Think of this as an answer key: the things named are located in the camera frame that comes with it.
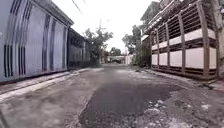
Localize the grey patched asphalt road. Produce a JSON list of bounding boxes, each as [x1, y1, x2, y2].
[[0, 63, 224, 128]]

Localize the pale distant building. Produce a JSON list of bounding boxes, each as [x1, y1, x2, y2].
[[107, 54, 134, 66]]

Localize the white wall with dark bars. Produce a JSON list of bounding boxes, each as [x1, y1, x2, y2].
[[0, 0, 75, 84]]

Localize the utility pole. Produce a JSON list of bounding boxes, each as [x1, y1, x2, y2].
[[97, 18, 104, 64]]

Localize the brown slatted fence with panels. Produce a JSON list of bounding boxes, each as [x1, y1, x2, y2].
[[149, 0, 220, 82]]

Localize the overhead wires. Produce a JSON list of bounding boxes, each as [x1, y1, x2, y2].
[[71, 0, 88, 15]]

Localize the green trees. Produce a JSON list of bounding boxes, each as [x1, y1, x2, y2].
[[121, 24, 152, 68], [83, 27, 114, 65]]

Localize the building behind slatted fence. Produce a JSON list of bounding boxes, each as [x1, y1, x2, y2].
[[139, 0, 224, 79]]

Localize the pale concrete kerb strip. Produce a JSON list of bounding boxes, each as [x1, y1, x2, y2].
[[0, 67, 92, 103]]

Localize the dark low building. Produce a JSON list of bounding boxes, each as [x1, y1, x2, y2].
[[66, 27, 92, 70]]

